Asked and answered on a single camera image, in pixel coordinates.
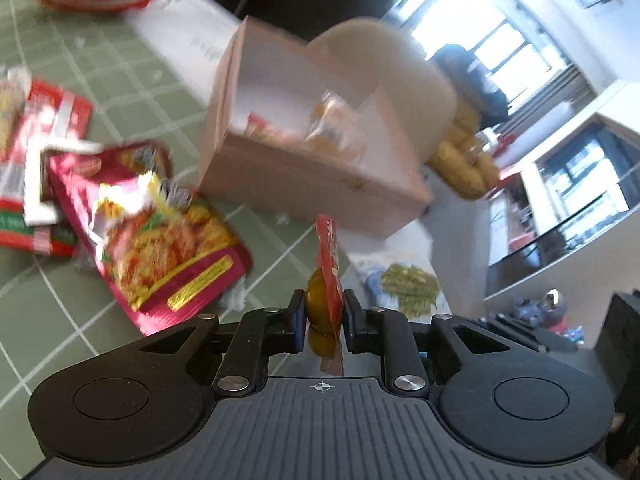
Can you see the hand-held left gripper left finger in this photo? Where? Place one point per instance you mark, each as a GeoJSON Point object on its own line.
{"type": "Point", "coordinates": [299, 322]}

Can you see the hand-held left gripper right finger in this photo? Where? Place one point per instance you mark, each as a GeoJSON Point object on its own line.
{"type": "Point", "coordinates": [350, 322]}

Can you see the red egg snack packet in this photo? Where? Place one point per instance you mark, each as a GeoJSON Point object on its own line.
{"type": "Point", "coordinates": [327, 260]}

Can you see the pink cardboard box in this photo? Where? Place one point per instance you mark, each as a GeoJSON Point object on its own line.
{"type": "Point", "coordinates": [300, 195]}

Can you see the red foil snack packet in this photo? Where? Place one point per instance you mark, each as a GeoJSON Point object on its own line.
{"type": "Point", "coordinates": [165, 240]}

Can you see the round cake clear packet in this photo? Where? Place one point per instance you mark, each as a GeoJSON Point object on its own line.
{"type": "Point", "coordinates": [335, 125]}

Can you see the red sausage stick packet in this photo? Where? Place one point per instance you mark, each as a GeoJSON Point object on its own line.
{"type": "Point", "coordinates": [55, 115]}

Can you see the long yellow biscuit packet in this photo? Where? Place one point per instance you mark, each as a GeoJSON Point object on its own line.
{"type": "Point", "coordinates": [10, 110]}

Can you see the grey plush toy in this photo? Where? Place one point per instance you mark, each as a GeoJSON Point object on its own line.
{"type": "Point", "coordinates": [537, 312]}

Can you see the yellow lounge chair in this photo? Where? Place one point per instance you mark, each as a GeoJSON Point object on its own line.
{"type": "Point", "coordinates": [465, 170]}

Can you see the dark glossy panel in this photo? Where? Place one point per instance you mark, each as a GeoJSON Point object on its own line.
{"type": "Point", "coordinates": [550, 260]}

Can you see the beige dining chair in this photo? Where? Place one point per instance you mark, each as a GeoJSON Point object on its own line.
{"type": "Point", "coordinates": [400, 85]}

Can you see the dark low cabinet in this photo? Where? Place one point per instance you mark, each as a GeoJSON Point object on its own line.
{"type": "Point", "coordinates": [622, 340]}

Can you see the dark jacket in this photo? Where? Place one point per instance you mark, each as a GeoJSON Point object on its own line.
{"type": "Point", "coordinates": [470, 75]}

